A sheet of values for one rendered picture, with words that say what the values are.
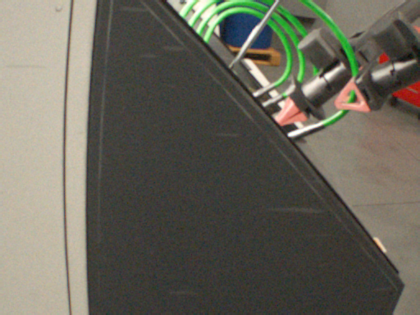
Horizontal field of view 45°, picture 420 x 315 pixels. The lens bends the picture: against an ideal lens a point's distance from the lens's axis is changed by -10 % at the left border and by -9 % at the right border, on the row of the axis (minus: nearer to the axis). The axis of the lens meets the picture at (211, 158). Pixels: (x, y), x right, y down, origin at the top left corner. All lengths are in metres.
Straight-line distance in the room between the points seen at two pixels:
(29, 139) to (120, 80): 0.15
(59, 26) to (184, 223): 0.34
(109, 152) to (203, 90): 0.15
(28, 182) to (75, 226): 0.10
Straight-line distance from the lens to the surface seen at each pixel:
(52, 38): 0.69
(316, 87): 1.09
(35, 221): 0.80
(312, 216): 0.84
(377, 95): 0.96
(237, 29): 6.04
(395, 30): 0.89
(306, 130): 1.03
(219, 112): 0.72
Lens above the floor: 1.52
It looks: 25 degrees down
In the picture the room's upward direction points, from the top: 8 degrees clockwise
